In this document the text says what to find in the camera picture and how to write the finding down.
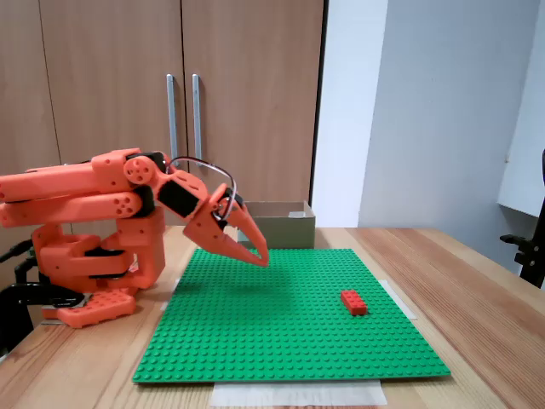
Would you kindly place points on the cardboard box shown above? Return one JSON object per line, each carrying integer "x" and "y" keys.
{"x": 289, "y": 232}

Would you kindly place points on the green lego baseplate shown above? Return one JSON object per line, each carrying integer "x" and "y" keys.
{"x": 277, "y": 332}

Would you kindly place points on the red lego block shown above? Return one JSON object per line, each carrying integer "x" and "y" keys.
{"x": 354, "y": 302}

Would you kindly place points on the translucent tape strip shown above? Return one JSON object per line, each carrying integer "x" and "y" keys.
{"x": 164, "y": 305}
{"x": 298, "y": 394}
{"x": 404, "y": 304}

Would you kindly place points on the wooden cabinet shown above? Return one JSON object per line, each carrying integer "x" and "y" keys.
{"x": 106, "y": 64}

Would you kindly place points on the black table clamp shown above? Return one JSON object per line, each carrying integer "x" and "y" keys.
{"x": 25, "y": 296}

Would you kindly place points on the black stand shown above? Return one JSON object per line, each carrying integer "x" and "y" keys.
{"x": 532, "y": 260}

